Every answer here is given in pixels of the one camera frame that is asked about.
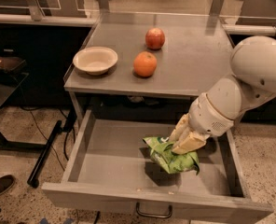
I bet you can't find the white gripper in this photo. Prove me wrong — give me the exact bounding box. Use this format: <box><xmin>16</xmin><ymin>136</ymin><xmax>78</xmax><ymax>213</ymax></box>
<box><xmin>169</xmin><ymin>92</ymin><xmax>234</xmax><ymax>155</ymax></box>

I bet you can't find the green rice chip bag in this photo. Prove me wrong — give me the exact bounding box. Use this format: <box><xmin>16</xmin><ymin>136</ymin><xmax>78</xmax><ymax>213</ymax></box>
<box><xmin>143</xmin><ymin>136</ymin><xmax>200</xmax><ymax>175</ymax></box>

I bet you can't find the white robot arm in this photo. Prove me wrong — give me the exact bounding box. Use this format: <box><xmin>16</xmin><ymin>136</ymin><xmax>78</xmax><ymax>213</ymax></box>
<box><xmin>169</xmin><ymin>36</ymin><xmax>276</xmax><ymax>155</ymax></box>

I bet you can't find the grey open top drawer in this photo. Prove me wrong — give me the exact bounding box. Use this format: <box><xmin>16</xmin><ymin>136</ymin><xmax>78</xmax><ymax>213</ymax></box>
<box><xmin>42</xmin><ymin>111</ymin><xmax>273</xmax><ymax>224</ymax></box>

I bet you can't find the orange fruit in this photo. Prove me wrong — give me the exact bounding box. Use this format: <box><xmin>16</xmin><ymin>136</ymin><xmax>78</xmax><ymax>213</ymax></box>
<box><xmin>133</xmin><ymin>51</ymin><xmax>157</xmax><ymax>77</ymax></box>

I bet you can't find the grey cabinet table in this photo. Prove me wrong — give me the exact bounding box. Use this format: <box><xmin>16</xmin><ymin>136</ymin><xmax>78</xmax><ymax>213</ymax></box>
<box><xmin>64</xmin><ymin>13</ymin><xmax>233</xmax><ymax>120</ymax></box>

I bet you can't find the red apple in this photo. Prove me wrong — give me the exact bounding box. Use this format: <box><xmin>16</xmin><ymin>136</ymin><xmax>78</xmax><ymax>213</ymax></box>
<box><xmin>145</xmin><ymin>28</ymin><xmax>165</xmax><ymax>50</ymax></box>

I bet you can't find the white bowl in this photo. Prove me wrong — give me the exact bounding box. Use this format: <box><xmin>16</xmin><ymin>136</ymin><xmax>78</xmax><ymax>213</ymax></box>
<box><xmin>73</xmin><ymin>47</ymin><xmax>118</xmax><ymax>76</ymax></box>

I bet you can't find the black metal table leg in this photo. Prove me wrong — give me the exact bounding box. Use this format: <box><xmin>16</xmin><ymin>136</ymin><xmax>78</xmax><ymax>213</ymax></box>
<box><xmin>27</xmin><ymin>120</ymin><xmax>62</xmax><ymax>189</ymax></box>

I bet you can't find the black side table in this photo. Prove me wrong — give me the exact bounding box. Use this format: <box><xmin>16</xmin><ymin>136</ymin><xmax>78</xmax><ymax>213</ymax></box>
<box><xmin>0</xmin><ymin>55</ymin><xmax>45</xmax><ymax>152</ymax></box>

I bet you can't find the metal drawer handle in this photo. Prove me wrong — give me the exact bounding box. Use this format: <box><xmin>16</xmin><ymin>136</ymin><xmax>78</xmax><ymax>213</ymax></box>
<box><xmin>135</xmin><ymin>203</ymin><xmax>173</xmax><ymax>219</ymax></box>

